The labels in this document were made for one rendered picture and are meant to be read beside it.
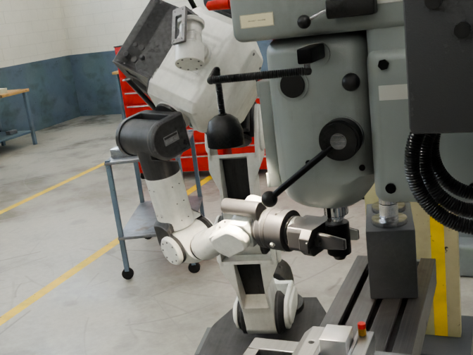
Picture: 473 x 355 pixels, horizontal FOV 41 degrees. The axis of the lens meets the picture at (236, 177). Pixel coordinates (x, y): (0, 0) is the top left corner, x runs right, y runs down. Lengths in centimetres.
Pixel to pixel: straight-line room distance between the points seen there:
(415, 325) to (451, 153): 62
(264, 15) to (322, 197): 34
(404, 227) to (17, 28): 1058
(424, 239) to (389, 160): 205
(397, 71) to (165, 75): 67
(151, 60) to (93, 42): 1088
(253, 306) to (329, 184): 102
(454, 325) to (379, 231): 172
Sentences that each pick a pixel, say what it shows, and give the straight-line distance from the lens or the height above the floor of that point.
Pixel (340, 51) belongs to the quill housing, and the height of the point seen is 160.
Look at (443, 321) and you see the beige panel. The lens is 327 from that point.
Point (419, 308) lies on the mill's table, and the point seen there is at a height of 93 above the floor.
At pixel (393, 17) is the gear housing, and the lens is 103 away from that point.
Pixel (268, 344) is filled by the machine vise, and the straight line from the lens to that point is 138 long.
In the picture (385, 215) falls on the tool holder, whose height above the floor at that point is 114.
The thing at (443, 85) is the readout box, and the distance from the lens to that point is 78.
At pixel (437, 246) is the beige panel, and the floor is 50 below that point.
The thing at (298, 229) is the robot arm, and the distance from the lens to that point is 126.
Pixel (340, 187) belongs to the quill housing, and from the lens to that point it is 113.
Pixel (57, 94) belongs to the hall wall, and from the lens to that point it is 1238.
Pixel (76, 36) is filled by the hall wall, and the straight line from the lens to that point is 1265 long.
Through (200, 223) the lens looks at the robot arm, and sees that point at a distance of 159.
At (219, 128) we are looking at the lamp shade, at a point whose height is 147.
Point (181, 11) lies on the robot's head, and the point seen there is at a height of 170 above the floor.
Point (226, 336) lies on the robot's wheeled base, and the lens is 231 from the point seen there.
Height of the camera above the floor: 169
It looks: 15 degrees down
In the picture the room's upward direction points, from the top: 7 degrees counter-clockwise
